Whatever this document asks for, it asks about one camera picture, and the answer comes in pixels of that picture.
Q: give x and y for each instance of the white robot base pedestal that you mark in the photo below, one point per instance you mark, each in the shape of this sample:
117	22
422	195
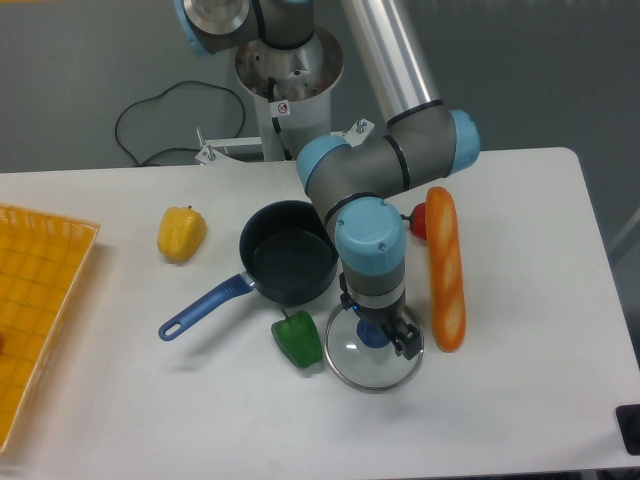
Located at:
291	90

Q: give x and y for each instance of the long orange bread loaf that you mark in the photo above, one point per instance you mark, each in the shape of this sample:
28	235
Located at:
448	308

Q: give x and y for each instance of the yellow bell pepper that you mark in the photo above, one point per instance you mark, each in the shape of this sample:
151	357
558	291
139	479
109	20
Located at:
181	232

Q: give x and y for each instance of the green bell pepper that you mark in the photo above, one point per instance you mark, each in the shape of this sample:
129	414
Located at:
298	339

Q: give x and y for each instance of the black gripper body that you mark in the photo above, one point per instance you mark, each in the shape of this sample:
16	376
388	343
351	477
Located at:
385	310

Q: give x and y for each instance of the dark saucepan with blue handle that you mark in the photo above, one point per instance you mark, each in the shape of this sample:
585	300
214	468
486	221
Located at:
287	256

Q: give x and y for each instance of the yellow woven basket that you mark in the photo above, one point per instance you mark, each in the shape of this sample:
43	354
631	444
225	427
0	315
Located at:
42	257

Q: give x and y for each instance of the glass lid with blue knob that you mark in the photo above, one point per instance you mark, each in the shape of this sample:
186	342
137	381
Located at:
361	355

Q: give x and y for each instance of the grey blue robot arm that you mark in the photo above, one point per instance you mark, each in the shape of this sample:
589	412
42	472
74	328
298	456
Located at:
348	185

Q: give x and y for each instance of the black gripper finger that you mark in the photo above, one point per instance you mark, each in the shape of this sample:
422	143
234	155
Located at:
390	334
407	340

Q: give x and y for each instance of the black object at table edge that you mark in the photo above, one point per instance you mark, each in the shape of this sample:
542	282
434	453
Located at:
628	417

